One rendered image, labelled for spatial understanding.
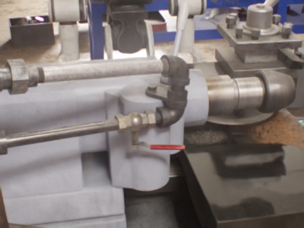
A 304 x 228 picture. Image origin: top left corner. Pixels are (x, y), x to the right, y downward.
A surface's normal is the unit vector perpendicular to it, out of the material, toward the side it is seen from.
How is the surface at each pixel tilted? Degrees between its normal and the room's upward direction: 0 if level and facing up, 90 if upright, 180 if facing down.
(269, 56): 90
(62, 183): 66
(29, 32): 90
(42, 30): 90
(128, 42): 90
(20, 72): 57
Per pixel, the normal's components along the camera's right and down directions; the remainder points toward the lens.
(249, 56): 0.15, 0.46
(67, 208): 0.16, -0.02
